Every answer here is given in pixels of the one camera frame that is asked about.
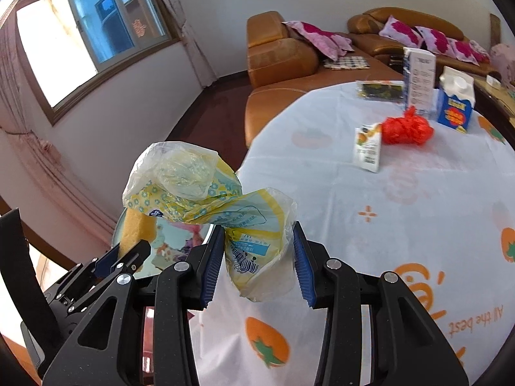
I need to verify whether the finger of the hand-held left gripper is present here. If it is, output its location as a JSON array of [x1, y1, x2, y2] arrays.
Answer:
[[115, 239, 152, 278], [80, 244, 122, 277]]

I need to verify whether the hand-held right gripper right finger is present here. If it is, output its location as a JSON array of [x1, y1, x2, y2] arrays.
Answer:
[[293, 221, 470, 386]]

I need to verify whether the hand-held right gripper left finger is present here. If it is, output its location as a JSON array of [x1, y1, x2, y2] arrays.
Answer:
[[42, 225, 225, 386]]

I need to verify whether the yellow sponge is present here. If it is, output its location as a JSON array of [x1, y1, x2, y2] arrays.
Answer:
[[126, 208, 160, 253]]

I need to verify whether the yellow printed plastic bag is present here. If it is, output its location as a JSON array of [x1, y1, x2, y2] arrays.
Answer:
[[123, 141, 299, 302]]

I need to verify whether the white orange-print tablecloth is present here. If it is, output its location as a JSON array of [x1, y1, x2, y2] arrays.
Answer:
[[189, 80, 515, 386]]

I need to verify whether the pink side curtain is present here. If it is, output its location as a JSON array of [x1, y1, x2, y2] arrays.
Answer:
[[0, 20, 121, 252]]

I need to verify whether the small orange-print juice carton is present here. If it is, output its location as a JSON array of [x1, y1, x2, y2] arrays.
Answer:
[[353, 123, 383, 174]]

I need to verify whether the red plastic bag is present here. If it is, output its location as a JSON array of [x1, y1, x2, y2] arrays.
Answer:
[[381, 106, 435, 146]]

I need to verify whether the dark green snack packet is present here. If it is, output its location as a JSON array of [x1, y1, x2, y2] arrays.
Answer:
[[356, 80, 405, 101]]

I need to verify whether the orange leather corner sofa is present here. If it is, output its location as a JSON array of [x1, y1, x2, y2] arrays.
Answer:
[[245, 7, 492, 149]]

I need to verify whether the checkered seat mat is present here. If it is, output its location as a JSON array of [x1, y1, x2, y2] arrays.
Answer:
[[322, 55, 371, 70]]

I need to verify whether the tall white blue carton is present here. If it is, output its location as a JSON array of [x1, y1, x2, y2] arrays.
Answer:
[[402, 47, 437, 120]]

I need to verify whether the blue milk carton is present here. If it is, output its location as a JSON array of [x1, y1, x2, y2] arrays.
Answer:
[[436, 65, 476, 134]]

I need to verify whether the sliding glass window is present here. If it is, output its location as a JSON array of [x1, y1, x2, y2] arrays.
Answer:
[[16, 0, 182, 125]]

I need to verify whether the large pink floral cushion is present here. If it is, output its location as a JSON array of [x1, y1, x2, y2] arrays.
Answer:
[[284, 20, 355, 60]]

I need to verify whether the wooden coffee table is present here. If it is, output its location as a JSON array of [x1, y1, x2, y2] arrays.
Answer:
[[475, 73, 515, 127]]

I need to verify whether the pink cloth bundle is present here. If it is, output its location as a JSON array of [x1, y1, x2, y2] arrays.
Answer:
[[490, 43, 515, 79]]

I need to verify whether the brown wall hanging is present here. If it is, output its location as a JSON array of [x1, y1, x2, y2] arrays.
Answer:
[[489, 13, 502, 47]]

